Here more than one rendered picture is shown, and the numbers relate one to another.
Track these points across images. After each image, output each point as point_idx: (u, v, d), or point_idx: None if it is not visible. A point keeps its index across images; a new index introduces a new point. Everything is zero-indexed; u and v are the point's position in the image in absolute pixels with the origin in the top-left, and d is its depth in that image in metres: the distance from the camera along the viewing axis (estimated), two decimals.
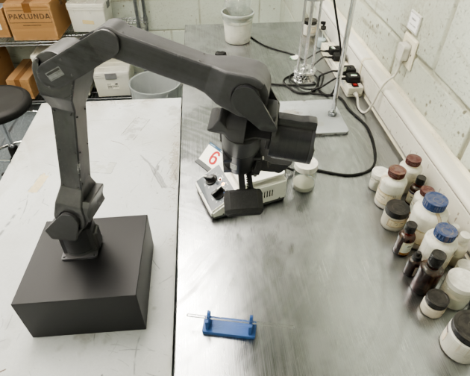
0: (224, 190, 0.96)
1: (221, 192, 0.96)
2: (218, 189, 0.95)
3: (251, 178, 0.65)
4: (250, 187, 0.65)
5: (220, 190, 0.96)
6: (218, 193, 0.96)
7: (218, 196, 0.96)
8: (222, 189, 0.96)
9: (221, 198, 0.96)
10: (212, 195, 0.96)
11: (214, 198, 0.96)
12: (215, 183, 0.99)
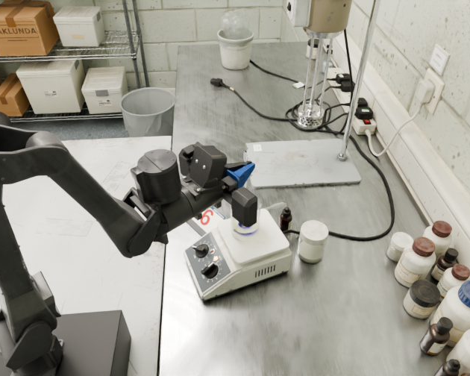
0: (216, 267, 0.81)
1: (213, 269, 0.81)
2: (210, 267, 0.80)
3: None
4: None
5: (212, 268, 0.80)
6: (210, 271, 0.80)
7: (210, 274, 0.81)
8: (214, 265, 0.80)
9: (212, 277, 0.80)
10: (202, 274, 0.80)
11: (205, 277, 0.81)
12: (207, 256, 0.84)
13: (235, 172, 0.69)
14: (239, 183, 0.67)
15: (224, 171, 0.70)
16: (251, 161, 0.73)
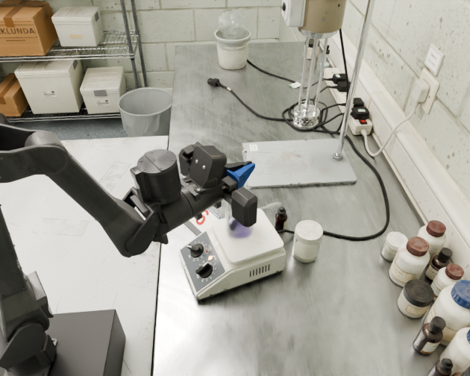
0: (211, 266, 0.81)
1: (207, 268, 0.81)
2: (205, 266, 0.80)
3: None
4: None
5: (207, 267, 0.80)
6: (204, 270, 0.81)
7: (204, 274, 0.81)
8: (209, 265, 0.80)
9: (207, 276, 0.80)
10: (197, 274, 0.80)
11: (200, 276, 0.81)
12: (202, 255, 0.84)
13: (235, 172, 0.69)
14: (239, 183, 0.67)
15: (224, 171, 0.70)
16: (251, 161, 0.73)
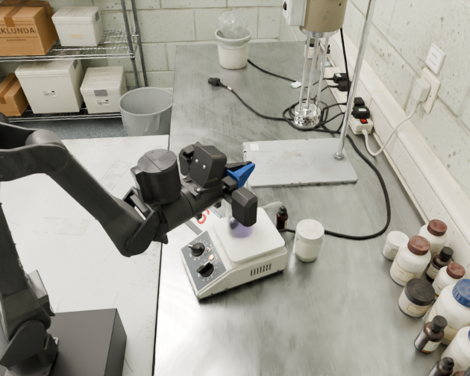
0: (212, 265, 0.81)
1: (209, 268, 0.81)
2: (206, 265, 0.80)
3: None
4: None
5: (207, 266, 0.80)
6: (205, 269, 0.81)
7: (206, 273, 0.81)
8: (210, 264, 0.80)
9: (208, 275, 0.80)
10: (198, 272, 0.80)
11: (201, 275, 0.81)
12: (203, 254, 0.84)
13: (235, 172, 0.69)
14: (239, 183, 0.67)
15: (224, 171, 0.70)
16: (251, 161, 0.73)
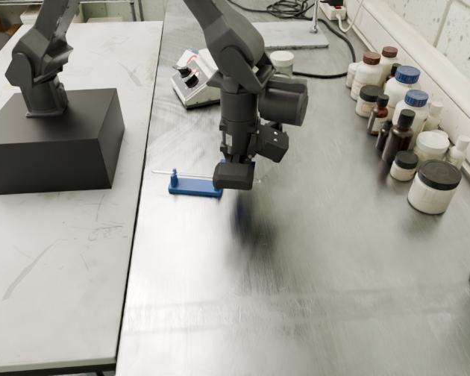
0: (197, 78, 0.95)
1: (194, 80, 0.95)
2: (192, 77, 0.94)
3: None
4: (245, 152, 0.67)
5: (193, 77, 0.95)
6: (191, 80, 0.95)
7: (192, 84, 0.95)
8: (195, 76, 0.95)
9: (194, 85, 0.95)
10: (185, 83, 0.95)
11: (188, 86, 0.96)
12: (190, 74, 0.98)
13: None
14: None
15: None
16: None
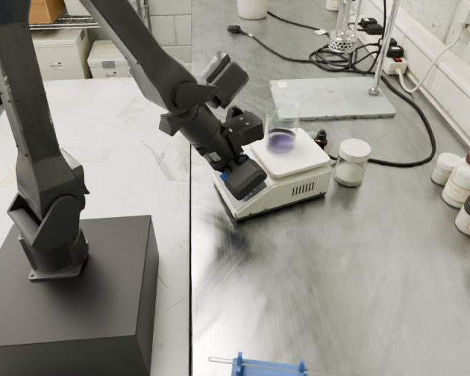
0: None
1: None
2: None
3: None
4: (233, 154, 0.66)
5: None
6: None
7: None
8: None
9: None
10: None
11: None
12: None
13: None
14: None
15: None
16: None
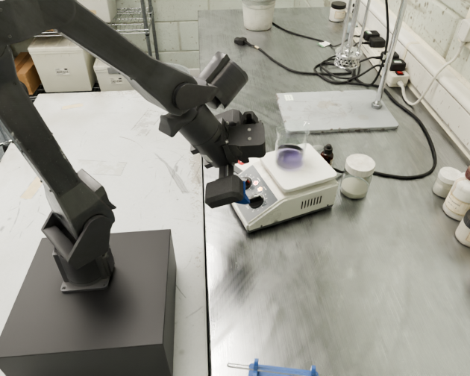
0: (262, 200, 0.77)
1: (257, 201, 0.78)
2: (255, 198, 0.77)
3: (232, 170, 0.65)
4: (230, 178, 0.64)
5: (257, 198, 0.77)
6: (254, 201, 0.78)
7: (253, 204, 0.78)
8: (260, 198, 0.77)
9: (254, 207, 0.77)
10: None
11: (248, 204, 0.79)
12: (251, 187, 0.81)
13: None
14: None
15: None
16: (249, 161, 0.76)
